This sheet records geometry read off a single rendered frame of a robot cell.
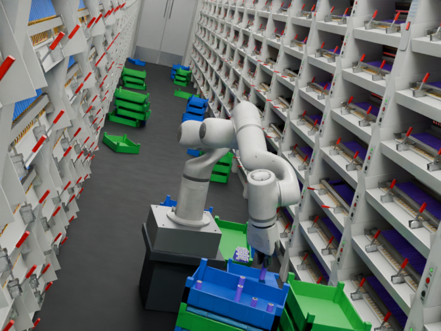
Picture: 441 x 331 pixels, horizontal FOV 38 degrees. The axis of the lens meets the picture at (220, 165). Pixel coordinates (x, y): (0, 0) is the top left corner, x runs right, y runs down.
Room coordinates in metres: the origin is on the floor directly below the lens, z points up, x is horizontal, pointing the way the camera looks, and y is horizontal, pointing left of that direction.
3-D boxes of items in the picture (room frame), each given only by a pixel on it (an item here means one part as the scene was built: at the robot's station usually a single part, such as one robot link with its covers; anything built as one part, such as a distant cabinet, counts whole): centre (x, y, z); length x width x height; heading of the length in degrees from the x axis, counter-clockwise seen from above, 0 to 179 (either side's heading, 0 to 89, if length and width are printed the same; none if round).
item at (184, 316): (1.87, -0.15, 0.36); 0.30 x 0.20 x 0.08; 81
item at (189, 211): (2.63, 0.08, 0.48); 0.19 x 0.19 x 0.18
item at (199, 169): (2.64, 0.06, 0.69); 0.19 x 0.12 x 0.24; 107
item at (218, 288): (1.87, -0.15, 0.44); 0.30 x 0.20 x 0.08; 81
